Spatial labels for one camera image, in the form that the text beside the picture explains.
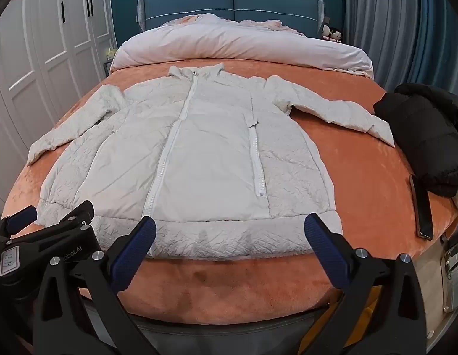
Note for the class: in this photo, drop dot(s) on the grey blue curtain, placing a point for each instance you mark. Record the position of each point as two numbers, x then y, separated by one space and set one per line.
391 26

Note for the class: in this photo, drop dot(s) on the grey device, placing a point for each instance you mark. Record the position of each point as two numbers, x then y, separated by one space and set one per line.
454 270

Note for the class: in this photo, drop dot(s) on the white duvet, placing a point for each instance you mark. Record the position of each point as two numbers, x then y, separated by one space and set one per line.
232 44

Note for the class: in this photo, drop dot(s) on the blue upholstered headboard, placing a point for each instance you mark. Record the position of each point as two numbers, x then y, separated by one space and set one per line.
199 7

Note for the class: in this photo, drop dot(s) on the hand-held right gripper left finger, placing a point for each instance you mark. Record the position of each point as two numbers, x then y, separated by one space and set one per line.
134 255

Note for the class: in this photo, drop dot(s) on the black padded jacket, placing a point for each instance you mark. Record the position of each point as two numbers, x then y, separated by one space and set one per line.
425 133

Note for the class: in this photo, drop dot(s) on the white wardrobe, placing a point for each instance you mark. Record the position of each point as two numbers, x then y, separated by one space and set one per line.
47 55

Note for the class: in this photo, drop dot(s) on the black smartphone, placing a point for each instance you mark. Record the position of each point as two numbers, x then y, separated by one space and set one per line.
423 207

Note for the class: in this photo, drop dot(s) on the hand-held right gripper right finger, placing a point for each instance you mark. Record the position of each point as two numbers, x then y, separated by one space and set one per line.
325 252

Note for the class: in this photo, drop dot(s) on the white padded long coat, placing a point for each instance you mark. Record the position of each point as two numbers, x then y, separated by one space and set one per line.
210 162

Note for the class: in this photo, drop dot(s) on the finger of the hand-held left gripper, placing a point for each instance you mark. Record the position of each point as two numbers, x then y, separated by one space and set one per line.
79 212
23 217

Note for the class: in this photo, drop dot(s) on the black and white plush toy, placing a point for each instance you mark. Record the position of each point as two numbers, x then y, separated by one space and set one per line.
331 32

